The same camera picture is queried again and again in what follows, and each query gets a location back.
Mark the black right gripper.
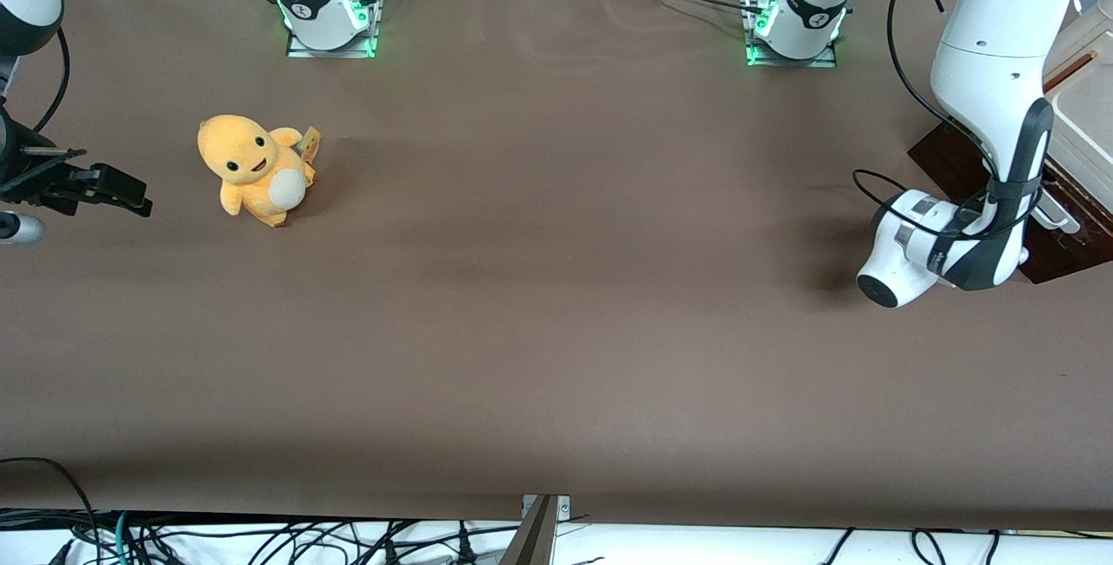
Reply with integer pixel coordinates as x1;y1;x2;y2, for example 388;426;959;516
0;104;154;219

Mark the cream plastic drawer cabinet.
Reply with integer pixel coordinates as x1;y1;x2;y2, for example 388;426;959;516
1042;2;1113;194

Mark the dark wooden drawer front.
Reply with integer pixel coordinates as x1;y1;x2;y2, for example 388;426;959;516
1039;158;1113;244

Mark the yellow plush toy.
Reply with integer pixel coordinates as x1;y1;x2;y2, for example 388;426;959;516
197;114;322;229

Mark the dark wooden base board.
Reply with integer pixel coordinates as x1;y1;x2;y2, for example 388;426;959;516
908;116;1113;285

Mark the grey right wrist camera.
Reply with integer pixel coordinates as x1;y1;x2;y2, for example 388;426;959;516
0;212;44;245

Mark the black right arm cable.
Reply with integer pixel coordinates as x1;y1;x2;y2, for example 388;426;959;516
33;24;71;133

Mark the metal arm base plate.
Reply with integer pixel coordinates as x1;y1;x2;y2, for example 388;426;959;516
286;0;381;59
745;0;838;69

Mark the black looped floor cable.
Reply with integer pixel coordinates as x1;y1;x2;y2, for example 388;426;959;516
0;457;98;565

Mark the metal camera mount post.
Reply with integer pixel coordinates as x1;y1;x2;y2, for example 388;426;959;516
499;494;571;565

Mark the white drawer handle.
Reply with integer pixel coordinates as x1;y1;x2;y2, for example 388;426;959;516
1032;189;1083;236

